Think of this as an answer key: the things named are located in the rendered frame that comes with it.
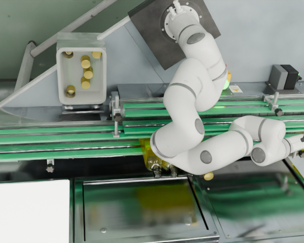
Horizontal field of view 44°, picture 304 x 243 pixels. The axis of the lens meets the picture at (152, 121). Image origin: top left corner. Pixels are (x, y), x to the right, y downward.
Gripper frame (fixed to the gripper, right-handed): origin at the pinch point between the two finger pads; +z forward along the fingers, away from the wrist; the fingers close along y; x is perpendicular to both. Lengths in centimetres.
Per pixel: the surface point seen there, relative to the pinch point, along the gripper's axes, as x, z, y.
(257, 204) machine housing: -17.0, -9.5, -21.4
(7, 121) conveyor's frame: 42, -76, -63
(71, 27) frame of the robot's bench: 92, -26, -76
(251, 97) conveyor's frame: 22.6, -0.1, -12.1
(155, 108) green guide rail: 29, -35, -30
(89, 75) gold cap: 48, -51, -40
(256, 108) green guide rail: 17.0, -3.5, -9.6
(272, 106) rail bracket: 15.5, -0.6, -4.9
